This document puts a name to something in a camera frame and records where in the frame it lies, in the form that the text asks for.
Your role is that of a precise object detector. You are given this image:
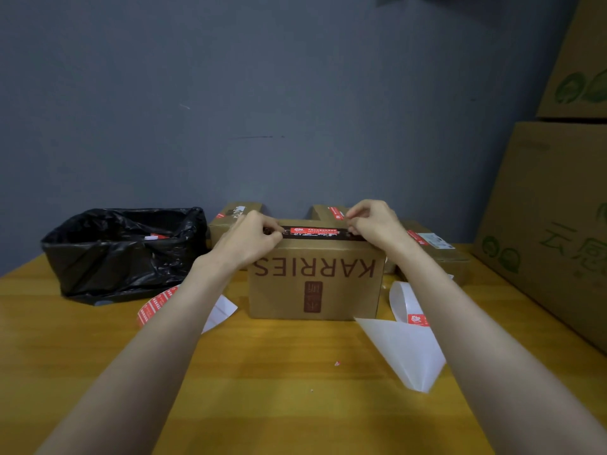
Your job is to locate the white barcode label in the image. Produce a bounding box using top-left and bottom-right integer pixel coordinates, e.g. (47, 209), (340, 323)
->
(417, 233), (455, 250)

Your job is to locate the small brown cardboard box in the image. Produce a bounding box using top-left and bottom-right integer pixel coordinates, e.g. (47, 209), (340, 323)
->
(208, 201), (264, 247)
(310, 205), (352, 222)

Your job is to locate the person's left forearm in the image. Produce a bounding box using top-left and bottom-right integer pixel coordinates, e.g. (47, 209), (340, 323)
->
(35, 260), (233, 455)

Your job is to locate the long brown cardboard box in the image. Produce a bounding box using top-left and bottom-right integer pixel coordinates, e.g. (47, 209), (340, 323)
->
(396, 219), (473, 285)

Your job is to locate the red sticker label strip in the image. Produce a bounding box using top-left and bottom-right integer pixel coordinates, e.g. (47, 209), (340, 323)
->
(137, 285), (239, 335)

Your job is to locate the black plastic trash bag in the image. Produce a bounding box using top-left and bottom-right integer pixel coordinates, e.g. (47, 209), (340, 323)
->
(40, 207), (209, 306)

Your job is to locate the person's left hand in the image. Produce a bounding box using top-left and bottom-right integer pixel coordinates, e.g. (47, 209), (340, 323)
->
(199, 210), (286, 276)

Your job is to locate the person's right hand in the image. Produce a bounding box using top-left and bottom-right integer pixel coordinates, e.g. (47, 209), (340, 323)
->
(345, 199), (414, 254)

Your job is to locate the person's right forearm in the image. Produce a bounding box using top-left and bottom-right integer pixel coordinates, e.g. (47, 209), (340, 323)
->
(388, 241), (607, 455)

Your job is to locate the large green printed carton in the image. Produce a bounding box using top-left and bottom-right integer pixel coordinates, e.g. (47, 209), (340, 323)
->
(536, 0), (607, 120)
(472, 120), (607, 354)

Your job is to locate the white backing paper strip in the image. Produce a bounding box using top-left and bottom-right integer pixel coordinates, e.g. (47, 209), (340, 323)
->
(354, 281), (448, 394)

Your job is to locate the box with black tape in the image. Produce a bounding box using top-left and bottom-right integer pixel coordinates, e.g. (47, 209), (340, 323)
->
(247, 219), (386, 322)

